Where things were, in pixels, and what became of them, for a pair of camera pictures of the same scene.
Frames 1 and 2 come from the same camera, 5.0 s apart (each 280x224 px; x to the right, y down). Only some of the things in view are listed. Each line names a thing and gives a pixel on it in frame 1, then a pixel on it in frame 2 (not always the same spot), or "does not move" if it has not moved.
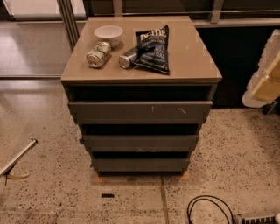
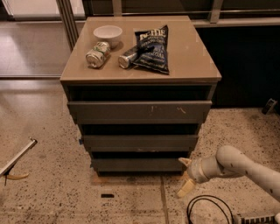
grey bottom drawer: (139, 164) does not move
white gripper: (267, 80) -> (195, 171)
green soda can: (101, 54) does not move
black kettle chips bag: (153, 50) does not move
